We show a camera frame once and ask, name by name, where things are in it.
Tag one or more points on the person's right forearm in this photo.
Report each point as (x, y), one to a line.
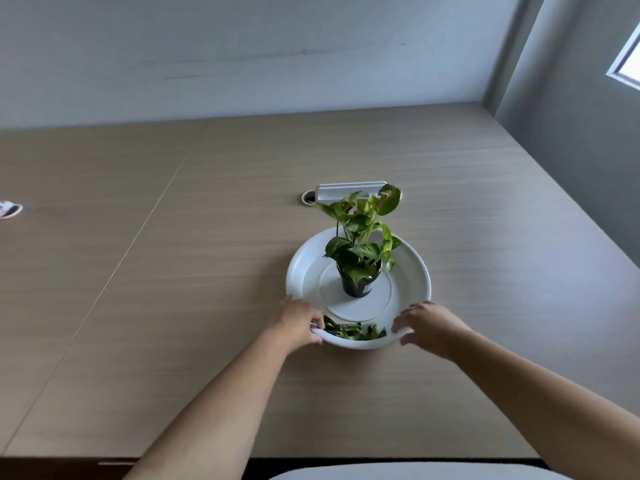
(540, 404)

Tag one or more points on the person's right thumb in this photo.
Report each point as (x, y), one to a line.
(407, 338)

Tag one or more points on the person's left hand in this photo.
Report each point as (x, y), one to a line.
(292, 322)

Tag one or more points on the green leafy pothos plant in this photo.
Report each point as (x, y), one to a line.
(357, 229)

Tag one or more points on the person's right hand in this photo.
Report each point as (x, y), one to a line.
(435, 329)

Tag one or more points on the black plastic plant pot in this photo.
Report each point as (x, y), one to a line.
(357, 288)

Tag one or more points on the person's left thumb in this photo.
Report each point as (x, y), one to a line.
(317, 333)

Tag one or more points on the white table socket box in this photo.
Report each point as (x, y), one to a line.
(340, 190)

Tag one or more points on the person's white shirt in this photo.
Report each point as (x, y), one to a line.
(420, 472)

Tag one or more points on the person's left forearm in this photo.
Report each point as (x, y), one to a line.
(215, 419)

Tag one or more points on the white framed window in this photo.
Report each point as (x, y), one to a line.
(629, 57)

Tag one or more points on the pile of cut green leaves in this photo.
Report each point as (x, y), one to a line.
(352, 330)

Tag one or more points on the white round plastic tray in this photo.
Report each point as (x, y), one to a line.
(310, 274)

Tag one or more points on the small white patterned object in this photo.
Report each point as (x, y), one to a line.
(9, 209)

